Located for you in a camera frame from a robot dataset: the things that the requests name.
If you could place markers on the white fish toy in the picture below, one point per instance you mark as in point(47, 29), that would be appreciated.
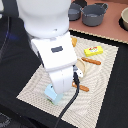
point(78, 71)

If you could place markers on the yellow butter box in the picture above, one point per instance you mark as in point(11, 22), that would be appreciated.
point(93, 51)

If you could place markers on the light blue milk carton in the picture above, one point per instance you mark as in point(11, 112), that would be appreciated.
point(52, 95)

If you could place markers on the orange bread loaf toy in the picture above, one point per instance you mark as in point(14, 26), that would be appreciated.
point(74, 41)

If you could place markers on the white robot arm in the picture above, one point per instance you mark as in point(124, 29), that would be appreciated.
point(48, 23)

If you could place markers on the wooden round plate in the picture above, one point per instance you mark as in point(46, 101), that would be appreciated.
point(81, 65)

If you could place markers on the beige woven placemat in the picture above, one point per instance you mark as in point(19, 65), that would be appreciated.
point(84, 111)

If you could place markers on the small dark grey pot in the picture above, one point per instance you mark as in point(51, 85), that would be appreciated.
point(74, 12)

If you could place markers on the large dark grey pot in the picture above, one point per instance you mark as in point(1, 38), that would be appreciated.
point(92, 15)

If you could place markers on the salmon pink mat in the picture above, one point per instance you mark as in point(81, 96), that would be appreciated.
point(109, 28)

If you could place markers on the beige bowl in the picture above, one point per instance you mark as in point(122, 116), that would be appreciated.
point(124, 16)

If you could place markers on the knife with wooden handle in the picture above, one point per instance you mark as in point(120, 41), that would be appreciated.
point(91, 61)

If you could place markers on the fork with wooden handle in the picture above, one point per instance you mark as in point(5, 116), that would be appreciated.
point(81, 87)

